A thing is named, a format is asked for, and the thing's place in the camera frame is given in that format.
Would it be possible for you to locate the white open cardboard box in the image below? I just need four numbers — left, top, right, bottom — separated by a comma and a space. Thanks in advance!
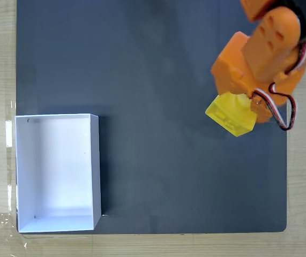
14, 113, 102, 233

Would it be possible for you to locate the dark grey textured mat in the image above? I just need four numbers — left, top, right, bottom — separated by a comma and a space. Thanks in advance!
16, 0, 288, 235

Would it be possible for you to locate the yellow translucent camera box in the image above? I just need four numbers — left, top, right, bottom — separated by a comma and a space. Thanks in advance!
205, 92, 258, 138

